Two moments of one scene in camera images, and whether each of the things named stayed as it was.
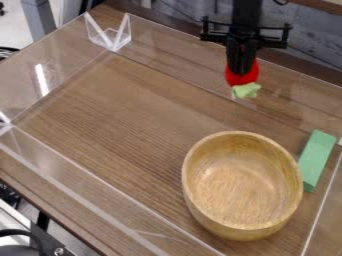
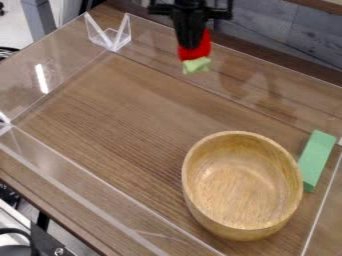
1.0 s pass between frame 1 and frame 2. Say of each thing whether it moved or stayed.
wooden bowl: stayed
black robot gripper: moved
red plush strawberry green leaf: moved
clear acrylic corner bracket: stayed
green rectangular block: stayed
